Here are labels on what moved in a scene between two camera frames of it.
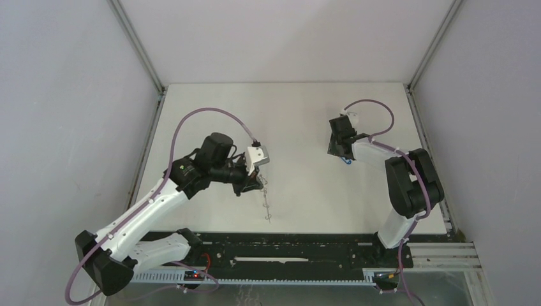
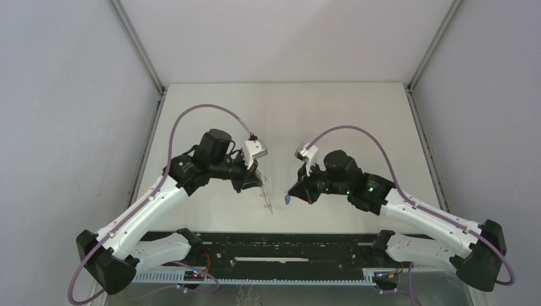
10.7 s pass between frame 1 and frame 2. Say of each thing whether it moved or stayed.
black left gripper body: stayed
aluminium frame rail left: stayed
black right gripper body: moved
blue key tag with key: moved
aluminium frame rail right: stayed
